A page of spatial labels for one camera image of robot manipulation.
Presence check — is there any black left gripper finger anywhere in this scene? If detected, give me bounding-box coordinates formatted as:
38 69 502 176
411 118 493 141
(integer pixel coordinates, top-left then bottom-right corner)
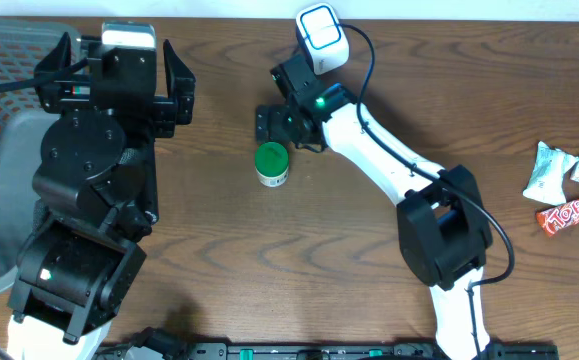
163 40 196 124
34 32 71 75

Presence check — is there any green lid jar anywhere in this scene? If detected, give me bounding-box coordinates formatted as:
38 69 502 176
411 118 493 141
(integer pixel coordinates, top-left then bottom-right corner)
254 142 289 187

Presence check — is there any mint wet wipes pack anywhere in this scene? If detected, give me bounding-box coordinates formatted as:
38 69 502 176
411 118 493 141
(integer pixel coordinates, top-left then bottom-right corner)
522 141 579 206

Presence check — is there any red chocolate wafer pack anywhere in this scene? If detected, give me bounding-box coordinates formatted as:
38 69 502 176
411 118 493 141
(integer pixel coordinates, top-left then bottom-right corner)
536 199 579 236

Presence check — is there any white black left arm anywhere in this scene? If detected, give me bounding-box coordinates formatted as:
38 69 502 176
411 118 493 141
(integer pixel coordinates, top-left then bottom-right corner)
7 24 196 359

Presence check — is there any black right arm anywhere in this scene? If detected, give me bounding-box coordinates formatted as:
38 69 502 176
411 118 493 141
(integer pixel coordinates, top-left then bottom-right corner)
256 55 492 359

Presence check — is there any grey plastic basket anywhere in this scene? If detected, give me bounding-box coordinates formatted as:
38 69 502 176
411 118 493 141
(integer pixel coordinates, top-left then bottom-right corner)
0 19 80 293

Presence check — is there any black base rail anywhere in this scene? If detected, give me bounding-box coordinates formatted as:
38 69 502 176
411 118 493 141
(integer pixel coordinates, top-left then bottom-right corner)
93 342 560 360

